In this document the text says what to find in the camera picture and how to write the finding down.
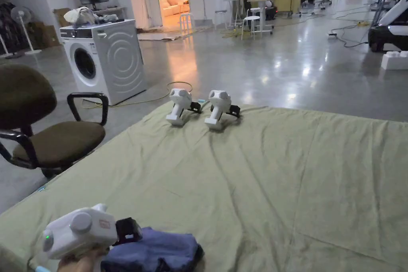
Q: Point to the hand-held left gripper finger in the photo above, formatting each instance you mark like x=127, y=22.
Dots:
x=199, y=254

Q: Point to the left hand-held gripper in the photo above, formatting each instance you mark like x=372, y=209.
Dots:
x=79, y=230

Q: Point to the dark blue shirt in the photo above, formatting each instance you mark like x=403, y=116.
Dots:
x=159, y=249

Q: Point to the person's left hand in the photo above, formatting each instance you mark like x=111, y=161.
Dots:
x=83, y=262

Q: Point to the bed with pale green sheet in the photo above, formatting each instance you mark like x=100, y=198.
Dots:
x=255, y=173

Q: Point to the spare white hand-held gripper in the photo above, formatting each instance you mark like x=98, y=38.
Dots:
x=218, y=108
x=178, y=106

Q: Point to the white washing machine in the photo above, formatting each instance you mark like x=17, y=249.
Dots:
x=111, y=58

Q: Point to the brown carton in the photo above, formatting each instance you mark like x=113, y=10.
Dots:
x=60, y=17

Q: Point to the white standing fan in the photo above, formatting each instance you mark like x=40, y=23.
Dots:
x=24, y=20

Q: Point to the pale sofa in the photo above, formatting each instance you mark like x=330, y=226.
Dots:
x=173, y=6

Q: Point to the white foam block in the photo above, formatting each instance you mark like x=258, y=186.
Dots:
x=395, y=60

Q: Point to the white and black robot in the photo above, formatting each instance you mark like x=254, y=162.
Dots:
x=390, y=20

